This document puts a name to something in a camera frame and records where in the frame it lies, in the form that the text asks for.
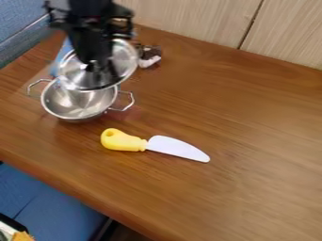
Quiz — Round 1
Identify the silver pot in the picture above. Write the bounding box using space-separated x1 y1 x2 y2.
26 77 137 122

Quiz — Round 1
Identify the silver lid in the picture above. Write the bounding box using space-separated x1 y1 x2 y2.
56 38 140 92

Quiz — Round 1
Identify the yellow handled toy knife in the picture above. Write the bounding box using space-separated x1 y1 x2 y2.
99 127 212 164

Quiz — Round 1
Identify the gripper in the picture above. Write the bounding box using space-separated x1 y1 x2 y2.
66 27 116 73

